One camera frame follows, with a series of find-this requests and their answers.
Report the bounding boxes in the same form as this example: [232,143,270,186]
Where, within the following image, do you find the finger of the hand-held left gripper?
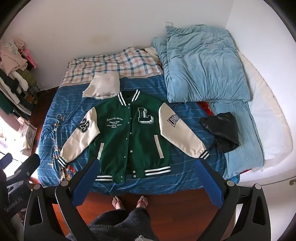
[7,153,41,184]
[0,153,12,167]

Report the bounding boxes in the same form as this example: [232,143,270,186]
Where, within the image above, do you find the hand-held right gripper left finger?
[23,157,100,241]

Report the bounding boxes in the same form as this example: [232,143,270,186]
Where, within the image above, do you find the blue striped bed sheet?
[38,74,241,195]

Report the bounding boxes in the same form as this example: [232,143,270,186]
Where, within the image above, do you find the black plastic bag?
[199,112,240,153]

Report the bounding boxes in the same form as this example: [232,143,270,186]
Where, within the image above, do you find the person's left foot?
[112,195,127,210]

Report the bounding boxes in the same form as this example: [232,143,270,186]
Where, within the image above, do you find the red cloth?
[198,101,215,117]

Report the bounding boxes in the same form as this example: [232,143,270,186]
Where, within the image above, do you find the person's foot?
[112,195,127,210]
[136,195,149,209]

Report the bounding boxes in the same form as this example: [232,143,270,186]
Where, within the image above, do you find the light blue duvet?
[151,24,265,183]

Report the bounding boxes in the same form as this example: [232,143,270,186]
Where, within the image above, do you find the person's right foot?
[136,195,149,209]

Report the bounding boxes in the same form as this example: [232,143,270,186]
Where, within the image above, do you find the green and cream varsity jacket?
[60,89,210,184]

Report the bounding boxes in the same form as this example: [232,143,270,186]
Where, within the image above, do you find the printed tote bag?
[21,120,38,154]

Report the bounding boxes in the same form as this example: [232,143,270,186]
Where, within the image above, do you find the white mattress pad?
[225,29,294,172]

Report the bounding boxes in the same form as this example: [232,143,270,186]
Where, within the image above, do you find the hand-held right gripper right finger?
[197,159,277,241]

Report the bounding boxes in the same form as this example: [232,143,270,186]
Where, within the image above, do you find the white fluffy cloth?
[83,71,121,100]

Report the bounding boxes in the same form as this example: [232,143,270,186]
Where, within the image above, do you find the person's dark fleece trousers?
[88,207,160,241]

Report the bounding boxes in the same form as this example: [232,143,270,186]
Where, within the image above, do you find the wire clothes hanger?
[54,113,65,127]

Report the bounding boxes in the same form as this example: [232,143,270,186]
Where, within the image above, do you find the plaid quilt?
[59,46,164,88]

